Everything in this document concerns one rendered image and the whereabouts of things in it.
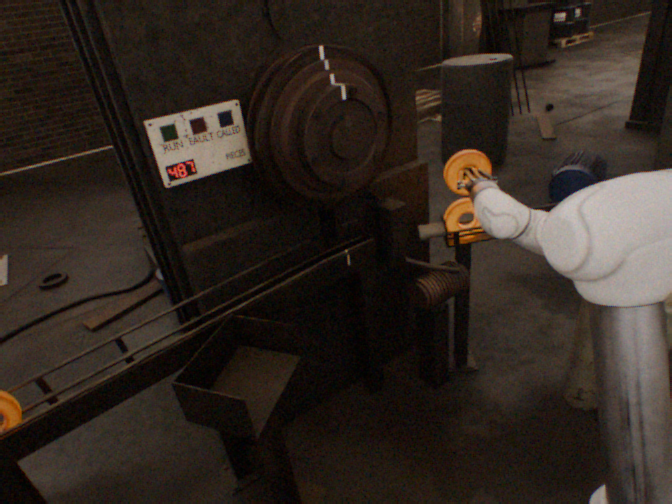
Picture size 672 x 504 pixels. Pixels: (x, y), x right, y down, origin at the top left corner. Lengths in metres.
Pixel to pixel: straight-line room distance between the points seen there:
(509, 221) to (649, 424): 0.59
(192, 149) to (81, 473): 1.36
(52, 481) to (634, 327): 1.99
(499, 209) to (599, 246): 0.58
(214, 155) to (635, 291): 1.05
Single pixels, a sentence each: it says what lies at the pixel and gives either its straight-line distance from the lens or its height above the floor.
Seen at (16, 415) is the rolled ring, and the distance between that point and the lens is 1.41.
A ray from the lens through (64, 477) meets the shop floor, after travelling 2.16.
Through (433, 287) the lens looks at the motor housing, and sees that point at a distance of 1.63.
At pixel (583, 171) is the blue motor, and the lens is 3.25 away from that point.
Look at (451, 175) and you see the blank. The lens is 1.58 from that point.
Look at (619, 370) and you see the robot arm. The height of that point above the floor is 0.91.
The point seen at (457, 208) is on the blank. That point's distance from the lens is 1.63.
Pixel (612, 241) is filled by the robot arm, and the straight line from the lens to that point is 0.70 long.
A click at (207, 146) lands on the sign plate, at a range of 1.32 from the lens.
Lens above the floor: 1.45
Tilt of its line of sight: 29 degrees down
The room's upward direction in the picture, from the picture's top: 8 degrees counter-clockwise
